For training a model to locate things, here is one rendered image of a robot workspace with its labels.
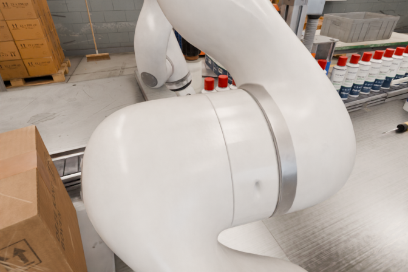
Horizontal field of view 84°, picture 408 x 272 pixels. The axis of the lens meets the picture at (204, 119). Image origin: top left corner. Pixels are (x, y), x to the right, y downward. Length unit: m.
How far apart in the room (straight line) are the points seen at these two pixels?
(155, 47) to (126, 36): 4.69
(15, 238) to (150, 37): 0.42
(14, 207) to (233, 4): 0.35
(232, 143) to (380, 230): 0.65
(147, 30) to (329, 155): 0.46
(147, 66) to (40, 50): 3.48
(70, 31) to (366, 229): 5.23
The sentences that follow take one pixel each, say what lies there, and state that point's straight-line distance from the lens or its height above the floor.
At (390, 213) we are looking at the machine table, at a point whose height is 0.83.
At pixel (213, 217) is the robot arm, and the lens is 0.17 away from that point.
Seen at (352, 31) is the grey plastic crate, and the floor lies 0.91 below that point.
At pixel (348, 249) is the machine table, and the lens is 0.70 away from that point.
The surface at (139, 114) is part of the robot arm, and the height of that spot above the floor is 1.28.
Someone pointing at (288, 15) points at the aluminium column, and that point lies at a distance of 0.64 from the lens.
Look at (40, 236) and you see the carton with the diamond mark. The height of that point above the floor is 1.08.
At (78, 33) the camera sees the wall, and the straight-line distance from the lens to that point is 5.34.
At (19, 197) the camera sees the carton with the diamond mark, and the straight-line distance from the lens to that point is 0.40.
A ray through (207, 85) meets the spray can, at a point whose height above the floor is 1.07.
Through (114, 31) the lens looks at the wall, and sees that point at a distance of 5.23.
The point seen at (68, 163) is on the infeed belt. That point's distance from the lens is 0.82.
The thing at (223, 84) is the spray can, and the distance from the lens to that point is 0.76.
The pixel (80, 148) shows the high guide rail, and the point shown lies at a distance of 0.73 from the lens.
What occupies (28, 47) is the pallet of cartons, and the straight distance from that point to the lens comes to 4.03.
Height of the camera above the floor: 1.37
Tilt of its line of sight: 32 degrees down
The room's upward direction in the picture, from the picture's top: straight up
